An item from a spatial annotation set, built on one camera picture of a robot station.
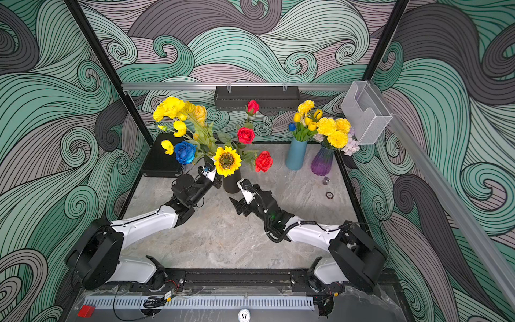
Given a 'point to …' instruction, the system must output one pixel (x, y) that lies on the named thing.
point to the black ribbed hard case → (158, 164)
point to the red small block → (86, 311)
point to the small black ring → (329, 192)
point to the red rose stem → (263, 160)
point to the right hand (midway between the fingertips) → (236, 193)
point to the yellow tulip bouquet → (305, 121)
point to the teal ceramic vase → (296, 154)
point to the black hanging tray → (267, 98)
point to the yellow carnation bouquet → (337, 134)
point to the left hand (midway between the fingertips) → (222, 158)
